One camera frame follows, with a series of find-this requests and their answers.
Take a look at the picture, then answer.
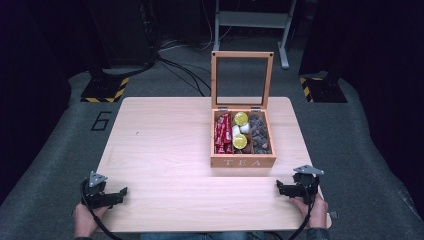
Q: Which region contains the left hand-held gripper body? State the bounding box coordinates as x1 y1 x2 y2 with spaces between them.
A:
81 171 116 210

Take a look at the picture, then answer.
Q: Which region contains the pile of dark tea bags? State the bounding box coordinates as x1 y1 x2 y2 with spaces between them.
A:
249 113 272 155

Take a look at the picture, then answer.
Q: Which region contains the yellow-lid capsule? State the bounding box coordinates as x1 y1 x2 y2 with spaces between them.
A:
233 111 250 127
232 133 249 150

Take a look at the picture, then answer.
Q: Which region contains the wooden tea box with lid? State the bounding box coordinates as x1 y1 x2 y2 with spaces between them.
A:
209 50 278 169

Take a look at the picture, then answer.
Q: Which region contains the white metal table frame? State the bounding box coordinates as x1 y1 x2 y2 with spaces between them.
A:
212 0 298 70

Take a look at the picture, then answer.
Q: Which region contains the dark equipment cabinet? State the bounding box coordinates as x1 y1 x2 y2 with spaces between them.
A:
87 0 158 69

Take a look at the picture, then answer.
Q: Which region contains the black stand base striped edge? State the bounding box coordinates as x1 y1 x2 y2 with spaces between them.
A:
80 75 130 104
298 75 348 104

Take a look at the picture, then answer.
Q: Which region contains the person's left hand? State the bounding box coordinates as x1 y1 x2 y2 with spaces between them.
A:
73 202 110 239

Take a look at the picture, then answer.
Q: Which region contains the bundle of floor cables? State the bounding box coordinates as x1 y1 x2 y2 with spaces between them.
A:
155 36 215 98

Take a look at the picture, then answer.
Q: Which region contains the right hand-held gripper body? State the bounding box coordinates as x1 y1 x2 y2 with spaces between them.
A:
291 164 325 205

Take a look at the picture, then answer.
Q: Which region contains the row of red stick packets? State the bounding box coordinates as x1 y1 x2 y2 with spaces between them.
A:
214 113 234 155

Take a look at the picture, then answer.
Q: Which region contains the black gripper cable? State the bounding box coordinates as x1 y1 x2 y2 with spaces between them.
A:
80 179 125 240
287 196 317 240

